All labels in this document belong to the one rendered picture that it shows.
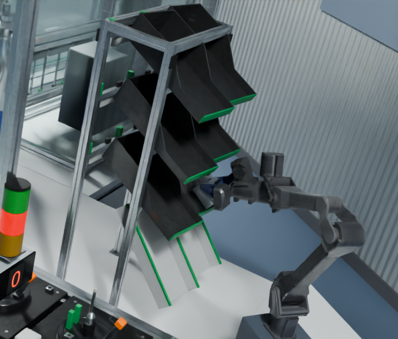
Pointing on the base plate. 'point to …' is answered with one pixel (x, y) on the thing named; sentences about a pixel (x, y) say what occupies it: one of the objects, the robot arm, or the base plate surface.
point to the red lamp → (12, 223)
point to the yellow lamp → (9, 245)
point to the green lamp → (15, 201)
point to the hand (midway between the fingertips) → (216, 185)
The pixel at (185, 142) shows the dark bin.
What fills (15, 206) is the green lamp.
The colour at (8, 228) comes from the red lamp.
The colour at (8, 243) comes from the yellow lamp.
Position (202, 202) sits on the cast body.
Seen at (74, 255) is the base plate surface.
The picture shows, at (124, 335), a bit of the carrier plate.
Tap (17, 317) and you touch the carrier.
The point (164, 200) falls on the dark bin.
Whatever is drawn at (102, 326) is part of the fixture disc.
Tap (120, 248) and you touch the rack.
